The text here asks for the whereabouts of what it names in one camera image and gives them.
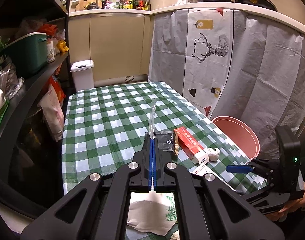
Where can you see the red and white carton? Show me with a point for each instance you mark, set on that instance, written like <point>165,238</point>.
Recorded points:
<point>188,141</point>

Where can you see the white pink sack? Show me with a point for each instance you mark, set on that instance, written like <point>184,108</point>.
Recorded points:
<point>52,112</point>

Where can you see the green white checked tablecloth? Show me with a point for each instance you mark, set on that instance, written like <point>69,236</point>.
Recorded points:
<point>105,130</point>

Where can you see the grey white curtain cloth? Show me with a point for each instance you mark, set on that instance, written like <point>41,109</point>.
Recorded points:
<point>267,80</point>

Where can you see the orange red sack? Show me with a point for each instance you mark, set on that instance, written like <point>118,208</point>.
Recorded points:
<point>58,90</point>

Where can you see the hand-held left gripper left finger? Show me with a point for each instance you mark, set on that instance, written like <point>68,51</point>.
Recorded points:
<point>151,165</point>

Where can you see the beige kitchen cabinet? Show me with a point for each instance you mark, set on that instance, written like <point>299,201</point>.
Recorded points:
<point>112,45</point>

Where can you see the clear plastic wrapper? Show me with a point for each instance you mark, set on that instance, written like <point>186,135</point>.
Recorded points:
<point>152,120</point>

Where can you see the green storage box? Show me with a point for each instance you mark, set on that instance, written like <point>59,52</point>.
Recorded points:
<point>27,52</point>

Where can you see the wooden cutting board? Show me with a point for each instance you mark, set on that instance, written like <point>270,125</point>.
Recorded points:
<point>82,5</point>

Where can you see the black packet with red print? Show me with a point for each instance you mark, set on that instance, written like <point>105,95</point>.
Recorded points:
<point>167,141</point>

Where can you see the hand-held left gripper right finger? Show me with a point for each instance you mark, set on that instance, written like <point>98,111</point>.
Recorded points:
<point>158,170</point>

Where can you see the pink plastic bucket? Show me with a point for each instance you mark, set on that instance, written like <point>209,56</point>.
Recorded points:
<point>240,140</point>

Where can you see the white paper slip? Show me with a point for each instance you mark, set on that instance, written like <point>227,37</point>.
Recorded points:
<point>201,169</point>

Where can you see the black metal shelf rack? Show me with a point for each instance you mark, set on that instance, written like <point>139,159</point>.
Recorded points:
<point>37,80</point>

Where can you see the deer printed curtain cloth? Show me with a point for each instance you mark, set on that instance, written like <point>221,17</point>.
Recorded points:
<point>192,80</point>

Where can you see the black spice rack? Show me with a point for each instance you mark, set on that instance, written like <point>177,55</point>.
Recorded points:
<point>135,2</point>

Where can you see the white lidded bin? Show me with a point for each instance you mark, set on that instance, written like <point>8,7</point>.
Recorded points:
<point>82,77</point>

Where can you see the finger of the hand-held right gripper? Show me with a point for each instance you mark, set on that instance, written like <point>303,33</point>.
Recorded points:
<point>238,168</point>

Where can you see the small white tissue ball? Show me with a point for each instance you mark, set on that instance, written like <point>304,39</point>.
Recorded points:
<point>213,154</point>

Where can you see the white bamboo print paper bag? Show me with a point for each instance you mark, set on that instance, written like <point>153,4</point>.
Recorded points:
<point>147,212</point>

